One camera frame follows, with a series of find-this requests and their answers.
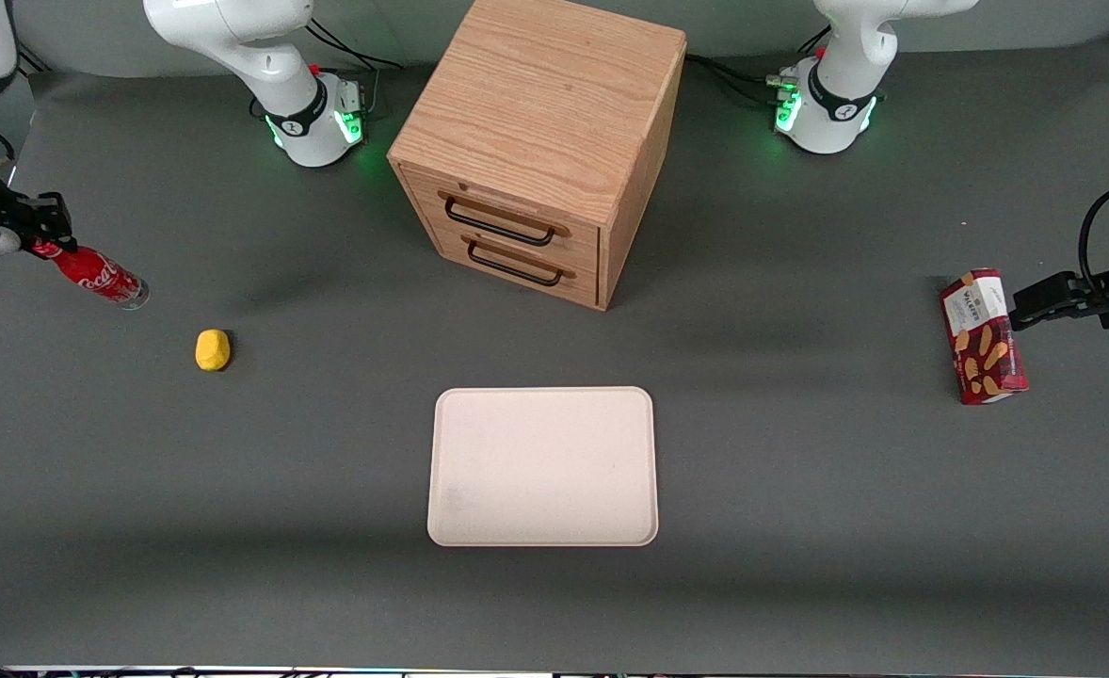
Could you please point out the yellow lemon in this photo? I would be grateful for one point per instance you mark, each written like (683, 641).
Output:
(213, 350)

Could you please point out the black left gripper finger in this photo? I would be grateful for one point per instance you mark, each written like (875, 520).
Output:
(1044, 287)
(1044, 316)

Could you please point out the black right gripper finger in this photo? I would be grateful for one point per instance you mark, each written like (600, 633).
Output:
(67, 247)
(56, 215)

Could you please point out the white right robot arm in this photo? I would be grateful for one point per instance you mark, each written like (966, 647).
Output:
(272, 75)

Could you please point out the beige plastic tray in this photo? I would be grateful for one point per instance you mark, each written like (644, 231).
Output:
(543, 466)

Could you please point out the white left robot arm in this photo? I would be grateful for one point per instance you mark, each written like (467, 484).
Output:
(842, 85)

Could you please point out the red coke bottle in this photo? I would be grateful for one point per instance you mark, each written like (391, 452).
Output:
(101, 276)

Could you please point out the red cookie box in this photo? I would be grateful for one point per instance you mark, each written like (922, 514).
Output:
(983, 339)

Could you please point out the wooden drawer cabinet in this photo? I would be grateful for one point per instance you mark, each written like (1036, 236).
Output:
(536, 122)

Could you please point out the wooden drawer front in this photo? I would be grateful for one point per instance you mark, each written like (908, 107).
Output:
(526, 273)
(507, 212)

